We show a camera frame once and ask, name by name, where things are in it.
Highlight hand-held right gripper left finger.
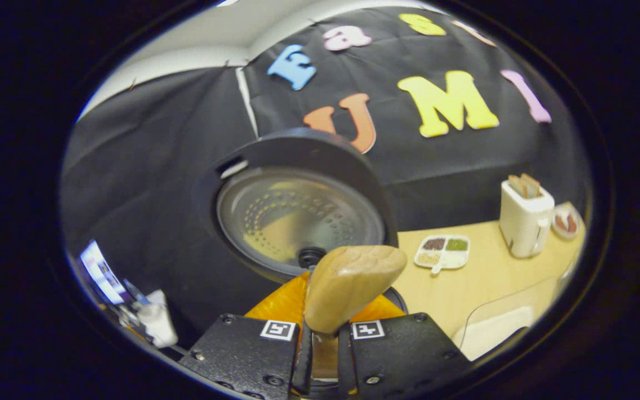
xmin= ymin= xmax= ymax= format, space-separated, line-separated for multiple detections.
xmin=180 ymin=271 xmax=315 ymax=399

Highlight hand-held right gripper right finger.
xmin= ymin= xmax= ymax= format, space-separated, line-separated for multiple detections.
xmin=338 ymin=292 xmax=472 ymax=398

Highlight wooden spoon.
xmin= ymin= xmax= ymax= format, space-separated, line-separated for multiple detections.
xmin=303 ymin=245 xmax=408 ymax=384

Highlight clear rice container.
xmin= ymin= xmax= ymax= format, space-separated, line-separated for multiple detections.
xmin=452 ymin=275 xmax=565 ymax=362

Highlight black silver rice cooker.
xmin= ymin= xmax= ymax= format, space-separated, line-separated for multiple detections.
xmin=191 ymin=127 xmax=409 ymax=317

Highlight white divided dish with beans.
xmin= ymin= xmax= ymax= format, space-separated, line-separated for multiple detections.
xmin=413 ymin=234 xmax=471 ymax=276

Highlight white object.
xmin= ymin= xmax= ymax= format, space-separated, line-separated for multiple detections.
xmin=134 ymin=289 xmax=179 ymax=349

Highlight white toaster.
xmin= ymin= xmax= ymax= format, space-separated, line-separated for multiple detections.
xmin=499 ymin=173 xmax=556 ymax=259

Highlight white round plate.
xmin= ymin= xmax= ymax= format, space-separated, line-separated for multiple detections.
xmin=552 ymin=203 xmax=583 ymax=241

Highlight computer monitor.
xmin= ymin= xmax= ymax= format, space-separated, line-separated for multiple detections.
xmin=78 ymin=240 xmax=132 ymax=305

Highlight black backdrop cloth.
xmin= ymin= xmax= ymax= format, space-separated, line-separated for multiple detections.
xmin=60 ymin=6 xmax=593 ymax=348

